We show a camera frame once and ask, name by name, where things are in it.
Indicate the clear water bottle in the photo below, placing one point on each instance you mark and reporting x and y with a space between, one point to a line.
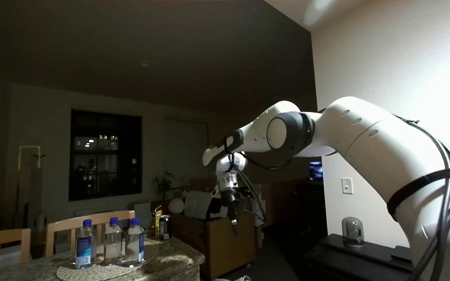
113 242
135 244

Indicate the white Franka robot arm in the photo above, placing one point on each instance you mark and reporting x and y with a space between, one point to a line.
371 141

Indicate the glowing blue screen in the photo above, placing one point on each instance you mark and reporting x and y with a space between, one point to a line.
316 171

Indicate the white bag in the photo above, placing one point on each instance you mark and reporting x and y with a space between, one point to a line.
199 203

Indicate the water bottle blue label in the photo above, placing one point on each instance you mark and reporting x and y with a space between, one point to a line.
85 244

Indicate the white wall switch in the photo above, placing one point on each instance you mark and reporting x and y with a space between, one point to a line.
347 186

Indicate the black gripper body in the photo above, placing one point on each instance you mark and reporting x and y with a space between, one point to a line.
230 199

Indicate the cardboard box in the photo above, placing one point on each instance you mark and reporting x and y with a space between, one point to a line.
215 244

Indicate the pale yellow wall frame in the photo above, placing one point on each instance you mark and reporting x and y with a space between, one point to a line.
29 149

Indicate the potted plant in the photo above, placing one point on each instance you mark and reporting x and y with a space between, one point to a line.
165 183

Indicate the dark glass jar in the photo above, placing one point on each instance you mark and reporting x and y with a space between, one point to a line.
166 228

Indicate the black appliance top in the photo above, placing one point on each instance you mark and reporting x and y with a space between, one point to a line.
360 260

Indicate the yellow box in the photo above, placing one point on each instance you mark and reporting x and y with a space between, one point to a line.
158 221

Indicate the dark window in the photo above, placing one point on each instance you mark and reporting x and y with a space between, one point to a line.
105 157

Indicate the white round object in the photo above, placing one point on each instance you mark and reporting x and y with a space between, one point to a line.
176 207

